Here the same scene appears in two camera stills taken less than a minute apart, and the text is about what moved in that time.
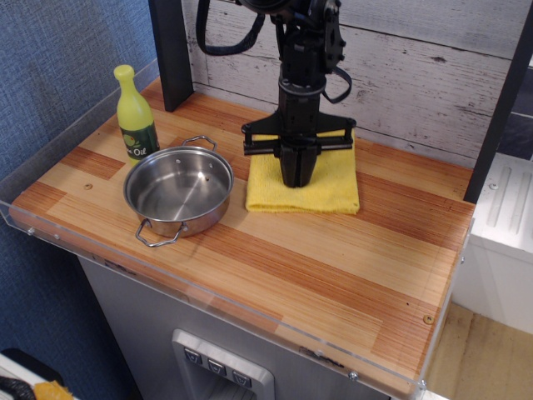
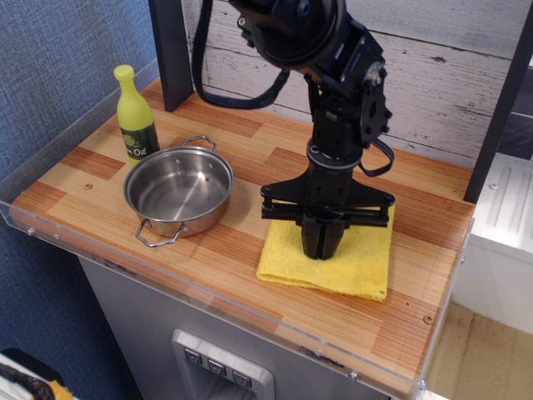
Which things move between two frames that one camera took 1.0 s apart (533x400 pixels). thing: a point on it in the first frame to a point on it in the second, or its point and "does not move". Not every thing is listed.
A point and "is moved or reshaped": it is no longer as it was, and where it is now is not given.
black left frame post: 172,52 does not move
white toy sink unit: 495,275 does not move
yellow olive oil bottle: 136,117 does not move
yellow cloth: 332,188 is moved or reshaped
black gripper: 297,122 to 326,193
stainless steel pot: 178,189 does not move
